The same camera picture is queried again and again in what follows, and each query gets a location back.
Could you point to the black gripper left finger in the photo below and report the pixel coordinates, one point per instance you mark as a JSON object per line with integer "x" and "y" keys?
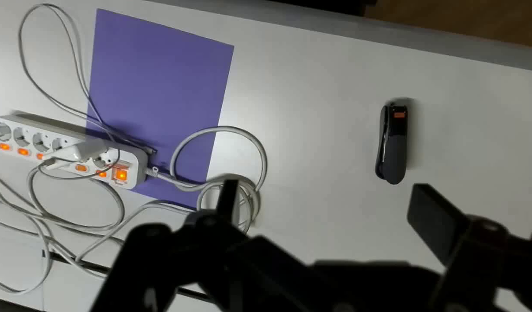
{"x": 178, "y": 266}

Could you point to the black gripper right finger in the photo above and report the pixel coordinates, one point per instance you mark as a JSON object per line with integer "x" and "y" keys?
{"x": 483, "y": 261}

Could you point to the white charger adapter block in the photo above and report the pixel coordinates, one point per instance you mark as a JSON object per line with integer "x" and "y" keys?
{"x": 84, "y": 150}

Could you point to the black stapler red label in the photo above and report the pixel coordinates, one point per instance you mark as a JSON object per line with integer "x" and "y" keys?
{"x": 393, "y": 145}

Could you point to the purple paper sheet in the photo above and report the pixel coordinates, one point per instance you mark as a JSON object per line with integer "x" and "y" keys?
{"x": 154, "y": 88}

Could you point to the white multi-socket power strip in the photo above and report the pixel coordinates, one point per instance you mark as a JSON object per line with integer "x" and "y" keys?
{"x": 27, "y": 131}

